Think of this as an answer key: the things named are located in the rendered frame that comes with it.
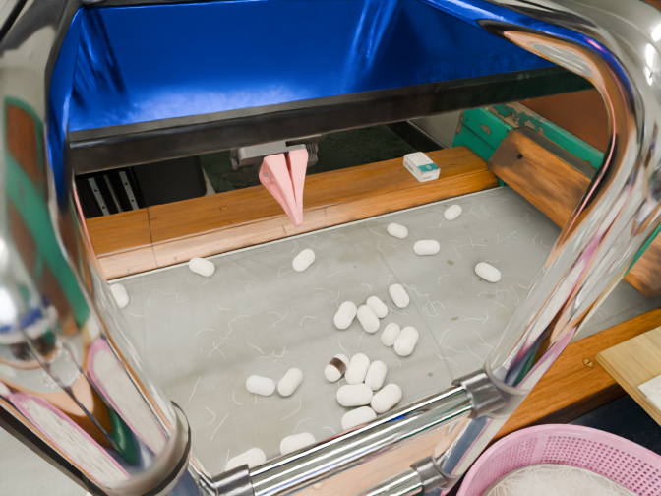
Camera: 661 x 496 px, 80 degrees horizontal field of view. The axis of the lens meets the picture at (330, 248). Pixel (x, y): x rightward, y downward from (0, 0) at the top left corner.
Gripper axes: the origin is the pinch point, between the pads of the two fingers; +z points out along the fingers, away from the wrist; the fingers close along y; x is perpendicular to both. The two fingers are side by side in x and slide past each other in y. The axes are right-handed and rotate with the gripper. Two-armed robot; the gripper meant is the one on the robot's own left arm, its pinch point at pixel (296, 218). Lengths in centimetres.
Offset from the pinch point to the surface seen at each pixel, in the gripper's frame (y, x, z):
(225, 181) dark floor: 7, 154, -54
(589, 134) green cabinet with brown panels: 43.3, -1.7, -2.2
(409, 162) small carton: 26.0, 16.9, -8.2
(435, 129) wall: 117, 132, -53
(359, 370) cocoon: 1.8, -1.4, 17.5
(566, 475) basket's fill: 16.8, -8.7, 31.7
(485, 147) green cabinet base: 42.1, 16.9, -8.2
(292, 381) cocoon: -5.1, -0.1, 16.5
